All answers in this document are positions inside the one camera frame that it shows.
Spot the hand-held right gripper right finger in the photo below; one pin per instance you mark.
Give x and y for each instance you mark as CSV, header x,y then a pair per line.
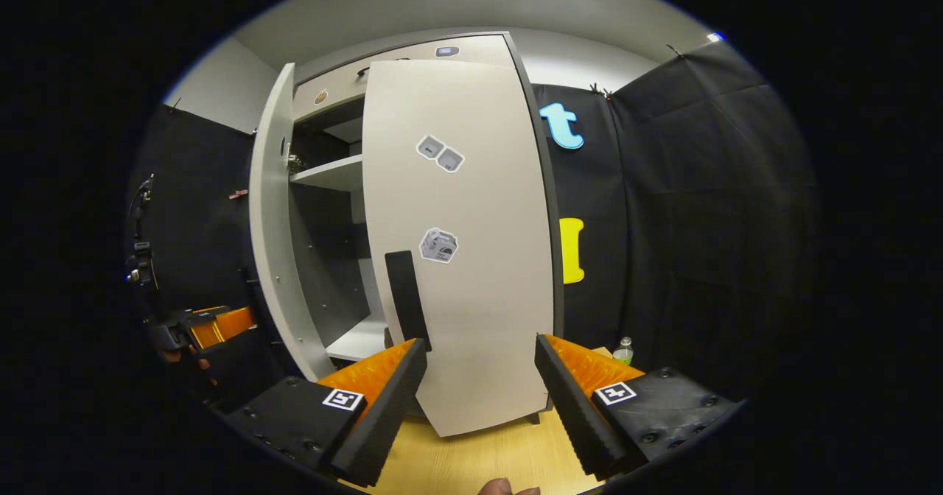
x,y
575,414

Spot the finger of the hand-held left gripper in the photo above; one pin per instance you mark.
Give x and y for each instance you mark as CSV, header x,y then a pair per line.
x,y
225,325

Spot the white cabinet door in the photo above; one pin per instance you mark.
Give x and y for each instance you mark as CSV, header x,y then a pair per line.
x,y
276,259
486,318

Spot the white shoe cabinet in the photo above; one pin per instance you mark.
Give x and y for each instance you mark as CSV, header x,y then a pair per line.
x,y
324,174

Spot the beige cabinet drawer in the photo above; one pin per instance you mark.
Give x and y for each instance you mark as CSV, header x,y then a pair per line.
x,y
331,90

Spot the black backdrop cloth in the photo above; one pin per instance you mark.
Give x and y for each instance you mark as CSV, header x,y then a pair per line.
x,y
191,230
714,230

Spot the red clip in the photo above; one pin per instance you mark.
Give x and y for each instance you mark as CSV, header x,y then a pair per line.
x,y
237,194

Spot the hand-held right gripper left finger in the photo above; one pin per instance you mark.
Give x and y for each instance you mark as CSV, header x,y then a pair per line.
x,y
383,414

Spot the clear plastic bottle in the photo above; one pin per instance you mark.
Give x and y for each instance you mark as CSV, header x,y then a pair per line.
x,y
624,351

